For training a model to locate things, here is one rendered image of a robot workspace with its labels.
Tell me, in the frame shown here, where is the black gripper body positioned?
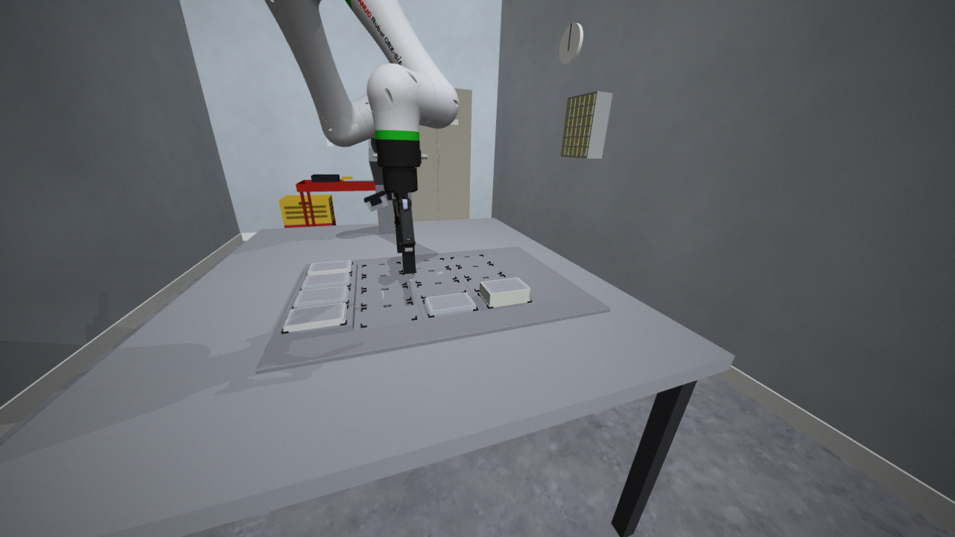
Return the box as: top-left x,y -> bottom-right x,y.
382,168 -> 418,203

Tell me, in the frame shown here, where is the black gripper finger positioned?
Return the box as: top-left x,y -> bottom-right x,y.
392,199 -> 402,253
393,199 -> 416,274

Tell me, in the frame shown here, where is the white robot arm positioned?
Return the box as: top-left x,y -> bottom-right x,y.
265,0 -> 459,169

